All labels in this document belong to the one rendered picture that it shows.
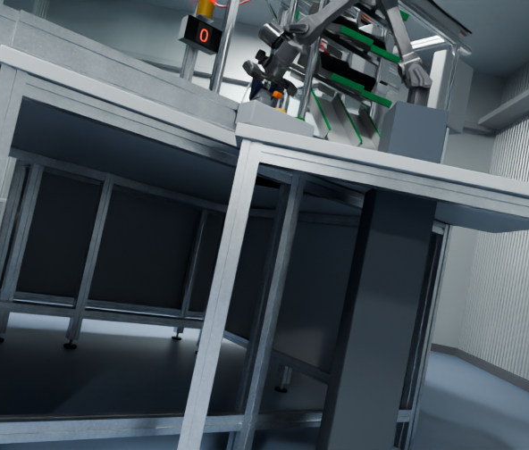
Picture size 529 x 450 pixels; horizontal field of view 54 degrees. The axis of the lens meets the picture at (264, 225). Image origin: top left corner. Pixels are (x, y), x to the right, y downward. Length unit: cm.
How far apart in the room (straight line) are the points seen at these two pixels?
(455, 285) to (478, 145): 151
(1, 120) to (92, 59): 25
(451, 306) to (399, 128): 449
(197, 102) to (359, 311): 66
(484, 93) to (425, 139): 477
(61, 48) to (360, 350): 98
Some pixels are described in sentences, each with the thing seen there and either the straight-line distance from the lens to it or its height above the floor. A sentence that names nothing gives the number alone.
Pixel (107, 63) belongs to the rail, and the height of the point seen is 92.
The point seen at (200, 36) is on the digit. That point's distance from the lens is 167.
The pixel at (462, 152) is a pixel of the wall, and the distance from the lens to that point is 595.
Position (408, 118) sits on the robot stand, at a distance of 145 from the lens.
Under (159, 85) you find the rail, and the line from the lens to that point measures 126.
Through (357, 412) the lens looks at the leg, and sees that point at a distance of 141.
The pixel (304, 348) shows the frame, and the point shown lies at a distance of 236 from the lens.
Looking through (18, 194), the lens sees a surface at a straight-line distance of 281.
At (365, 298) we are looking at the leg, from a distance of 137.
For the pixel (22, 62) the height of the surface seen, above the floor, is 84.
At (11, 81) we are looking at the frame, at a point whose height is 81.
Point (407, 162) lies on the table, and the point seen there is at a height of 85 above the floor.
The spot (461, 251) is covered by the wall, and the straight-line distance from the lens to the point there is 584.
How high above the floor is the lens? 58
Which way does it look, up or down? 4 degrees up
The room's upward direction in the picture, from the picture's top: 12 degrees clockwise
